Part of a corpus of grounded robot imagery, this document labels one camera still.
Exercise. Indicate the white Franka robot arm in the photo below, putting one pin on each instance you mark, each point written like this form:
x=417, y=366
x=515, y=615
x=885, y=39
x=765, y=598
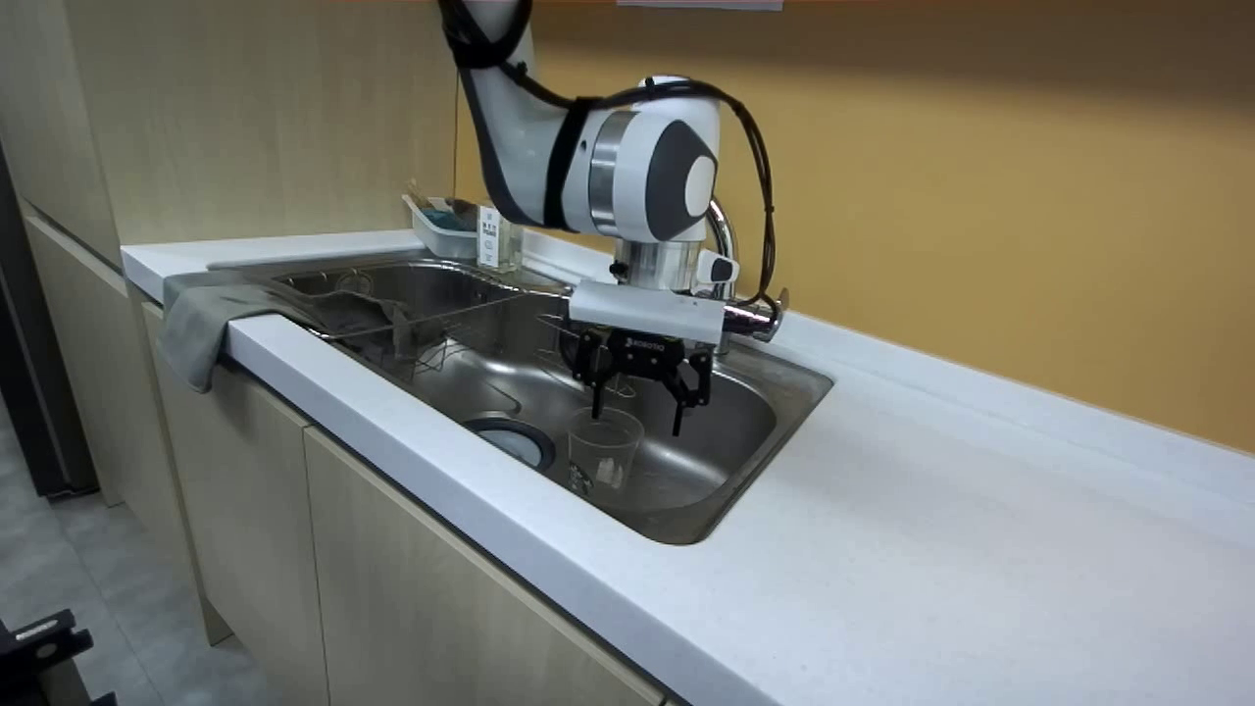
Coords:
x=651, y=170

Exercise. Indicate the dark tall appliance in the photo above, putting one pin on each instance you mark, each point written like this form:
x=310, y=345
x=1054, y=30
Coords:
x=33, y=378

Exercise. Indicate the wide beige cabinet door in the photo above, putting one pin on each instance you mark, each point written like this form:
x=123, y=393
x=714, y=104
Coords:
x=417, y=600

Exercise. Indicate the white soap dish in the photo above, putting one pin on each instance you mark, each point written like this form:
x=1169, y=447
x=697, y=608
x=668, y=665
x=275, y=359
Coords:
x=435, y=219

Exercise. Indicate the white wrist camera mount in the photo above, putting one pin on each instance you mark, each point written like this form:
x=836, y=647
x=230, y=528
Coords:
x=650, y=312

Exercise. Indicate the round sink drain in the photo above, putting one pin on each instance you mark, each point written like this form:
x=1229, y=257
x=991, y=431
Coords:
x=510, y=442

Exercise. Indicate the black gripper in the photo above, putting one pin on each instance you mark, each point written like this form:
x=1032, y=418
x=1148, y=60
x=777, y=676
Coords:
x=641, y=355

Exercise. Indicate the grey dish cloth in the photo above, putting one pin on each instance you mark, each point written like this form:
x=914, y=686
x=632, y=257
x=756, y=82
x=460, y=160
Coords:
x=199, y=328

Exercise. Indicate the stainless steel sink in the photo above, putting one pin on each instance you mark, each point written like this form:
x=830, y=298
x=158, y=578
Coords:
x=730, y=431

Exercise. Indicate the black equipment stand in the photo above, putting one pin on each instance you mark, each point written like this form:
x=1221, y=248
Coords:
x=39, y=652

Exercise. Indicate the narrow beige cabinet door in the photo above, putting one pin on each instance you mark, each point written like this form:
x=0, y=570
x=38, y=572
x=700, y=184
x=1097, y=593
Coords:
x=249, y=510

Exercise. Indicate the clear soap pump bottle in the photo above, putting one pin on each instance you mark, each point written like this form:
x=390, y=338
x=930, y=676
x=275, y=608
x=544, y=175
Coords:
x=492, y=240

